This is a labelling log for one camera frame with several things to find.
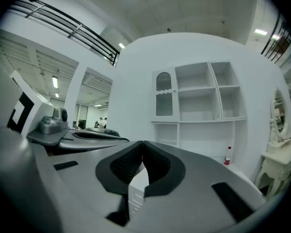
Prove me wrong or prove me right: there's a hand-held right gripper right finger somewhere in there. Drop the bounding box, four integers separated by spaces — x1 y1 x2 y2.
126 140 268 233

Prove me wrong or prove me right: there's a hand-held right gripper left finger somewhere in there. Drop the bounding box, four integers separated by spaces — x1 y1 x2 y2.
48 140 146 233

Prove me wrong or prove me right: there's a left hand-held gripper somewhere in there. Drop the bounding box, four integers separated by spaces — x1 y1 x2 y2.
6 70 131 153

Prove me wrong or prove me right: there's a white cabinet door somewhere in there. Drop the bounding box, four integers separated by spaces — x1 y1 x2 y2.
151 67 180 118

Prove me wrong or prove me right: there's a white open shelf unit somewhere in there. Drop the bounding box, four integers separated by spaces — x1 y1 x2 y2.
128 61 260 225

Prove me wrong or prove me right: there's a red-capped plastic bottle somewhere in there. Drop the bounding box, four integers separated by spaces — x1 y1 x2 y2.
224 146 232 166

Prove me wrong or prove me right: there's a cream carved dressing table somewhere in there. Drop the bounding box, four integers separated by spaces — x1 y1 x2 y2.
254 139 291 199

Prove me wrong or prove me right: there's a black metal railing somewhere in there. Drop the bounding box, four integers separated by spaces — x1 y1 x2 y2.
8 0 121 67
260 13 291 65

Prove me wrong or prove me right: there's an oval cream-framed mirror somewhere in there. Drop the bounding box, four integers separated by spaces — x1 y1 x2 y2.
269 87 291 143

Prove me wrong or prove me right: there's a brown cardboard box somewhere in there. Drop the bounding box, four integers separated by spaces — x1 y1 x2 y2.
277 36 291 53

